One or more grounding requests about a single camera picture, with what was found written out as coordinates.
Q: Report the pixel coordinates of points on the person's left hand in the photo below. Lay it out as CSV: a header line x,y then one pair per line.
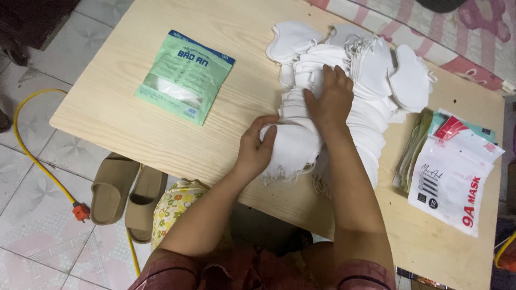
x,y
252,151

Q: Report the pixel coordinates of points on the person's right hand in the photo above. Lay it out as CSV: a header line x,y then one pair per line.
x,y
332,104

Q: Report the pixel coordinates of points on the bundle of white face masks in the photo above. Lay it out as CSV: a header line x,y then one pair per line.
x,y
292,151

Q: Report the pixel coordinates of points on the spread pile of white masks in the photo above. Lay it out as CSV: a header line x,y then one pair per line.
x,y
371,80

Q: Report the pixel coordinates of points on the stack of pale green packets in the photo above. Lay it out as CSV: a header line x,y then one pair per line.
x,y
413,153

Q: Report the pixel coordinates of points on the floral cushion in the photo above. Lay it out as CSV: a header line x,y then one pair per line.
x,y
173,209

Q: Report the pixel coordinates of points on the green mask packet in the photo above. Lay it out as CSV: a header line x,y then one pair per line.
x,y
185,76

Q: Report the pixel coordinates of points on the tan slipper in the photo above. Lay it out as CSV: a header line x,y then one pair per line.
x,y
113,187
145,205

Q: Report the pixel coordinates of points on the person's maroon clothing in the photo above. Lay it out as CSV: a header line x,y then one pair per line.
x,y
258,272

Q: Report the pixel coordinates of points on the pink patterned blanket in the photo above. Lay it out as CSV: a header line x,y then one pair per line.
x,y
435,36

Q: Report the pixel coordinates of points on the white mask packet red print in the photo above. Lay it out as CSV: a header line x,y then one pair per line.
x,y
453,181

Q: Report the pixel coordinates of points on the dark round object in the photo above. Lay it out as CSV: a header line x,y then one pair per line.
x,y
441,5

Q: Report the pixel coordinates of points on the teal mask packet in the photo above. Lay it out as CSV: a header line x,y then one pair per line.
x,y
479,131

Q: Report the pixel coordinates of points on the orange plug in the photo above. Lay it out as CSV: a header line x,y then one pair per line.
x,y
81,211

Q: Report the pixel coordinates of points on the orange and yellow object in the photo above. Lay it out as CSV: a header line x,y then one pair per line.
x,y
507,253

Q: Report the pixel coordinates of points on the dark wooden furniture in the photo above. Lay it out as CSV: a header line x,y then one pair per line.
x,y
28,20

